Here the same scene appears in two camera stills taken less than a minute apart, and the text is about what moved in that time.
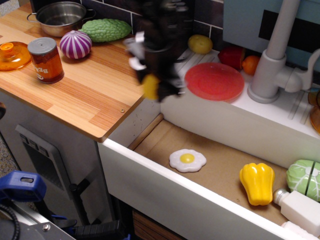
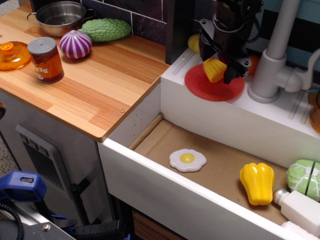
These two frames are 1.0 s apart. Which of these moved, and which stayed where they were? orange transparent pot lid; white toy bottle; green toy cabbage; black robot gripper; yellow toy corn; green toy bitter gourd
Moved: yellow toy corn; black robot gripper
Stayed: white toy bottle; green toy bitter gourd; green toy cabbage; orange transparent pot lid
